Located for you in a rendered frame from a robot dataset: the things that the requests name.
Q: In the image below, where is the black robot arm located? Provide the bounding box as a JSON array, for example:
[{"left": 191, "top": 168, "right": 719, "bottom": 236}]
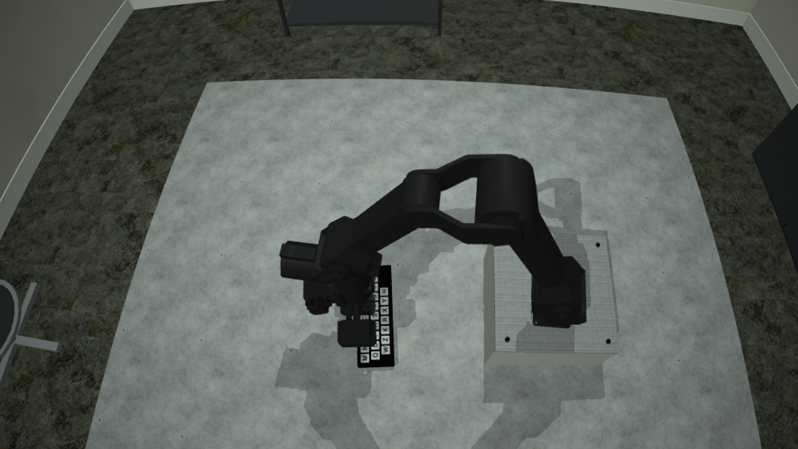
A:
[{"left": 279, "top": 154, "right": 586, "bottom": 328}]

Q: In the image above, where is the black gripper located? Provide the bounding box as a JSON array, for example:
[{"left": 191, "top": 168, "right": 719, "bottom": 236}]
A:
[{"left": 335, "top": 277, "right": 377, "bottom": 347}]

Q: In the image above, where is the black keyboard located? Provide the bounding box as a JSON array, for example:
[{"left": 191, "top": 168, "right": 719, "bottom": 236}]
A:
[{"left": 357, "top": 265, "right": 394, "bottom": 368}]

